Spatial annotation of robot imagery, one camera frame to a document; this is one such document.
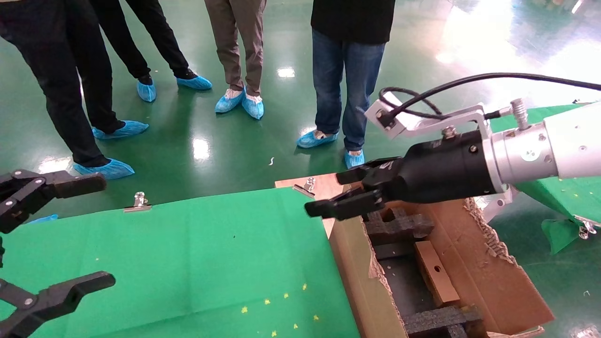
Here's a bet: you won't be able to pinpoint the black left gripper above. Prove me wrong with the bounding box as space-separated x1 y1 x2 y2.
0 169 116 338

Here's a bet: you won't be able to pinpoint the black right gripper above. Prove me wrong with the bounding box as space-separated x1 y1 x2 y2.
304 130 499 222

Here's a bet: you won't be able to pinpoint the small cardboard box with hole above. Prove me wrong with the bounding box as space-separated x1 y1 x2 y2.
414 240 462 308

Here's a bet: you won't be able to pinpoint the large open cardboard carton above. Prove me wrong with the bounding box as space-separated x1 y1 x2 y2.
275 173 557 338

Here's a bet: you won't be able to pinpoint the black foam insert block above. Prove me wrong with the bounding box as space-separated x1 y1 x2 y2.
403 305 485 338
364 207 435 246

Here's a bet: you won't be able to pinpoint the black foam bar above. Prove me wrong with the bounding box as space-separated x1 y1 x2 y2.
374 243 417 261

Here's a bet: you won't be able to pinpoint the green table cloth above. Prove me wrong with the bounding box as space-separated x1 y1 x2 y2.
0 187 360 338
488 101 601 255

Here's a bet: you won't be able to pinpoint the white table leg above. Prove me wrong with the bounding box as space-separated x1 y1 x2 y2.
474 185 515 222

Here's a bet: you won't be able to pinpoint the person in blue jeans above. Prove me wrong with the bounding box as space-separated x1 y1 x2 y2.
311 0 396 152

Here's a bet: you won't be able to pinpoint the person in tan shirt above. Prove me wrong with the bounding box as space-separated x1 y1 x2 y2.
0 0 116 167

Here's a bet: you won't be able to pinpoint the person in khaki trousers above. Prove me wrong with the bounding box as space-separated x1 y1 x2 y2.
203 0 267 97

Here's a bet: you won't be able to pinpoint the person in black trousers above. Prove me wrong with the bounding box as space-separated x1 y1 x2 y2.
89 0 198 80

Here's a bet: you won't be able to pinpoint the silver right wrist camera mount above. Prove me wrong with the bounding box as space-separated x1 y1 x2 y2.
364 92 493 141

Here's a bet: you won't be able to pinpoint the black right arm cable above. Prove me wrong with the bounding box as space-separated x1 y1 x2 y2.
378 72 601 120

